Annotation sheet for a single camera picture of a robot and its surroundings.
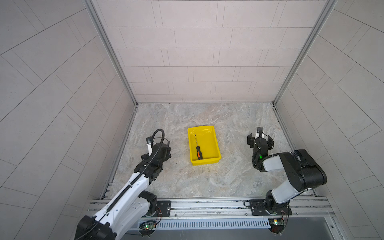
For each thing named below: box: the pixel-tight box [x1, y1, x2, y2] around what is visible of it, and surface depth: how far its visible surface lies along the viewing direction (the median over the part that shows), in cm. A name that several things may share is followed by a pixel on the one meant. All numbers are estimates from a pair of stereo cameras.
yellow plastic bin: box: [187, 125, 221, 166], surface depth 93 cm
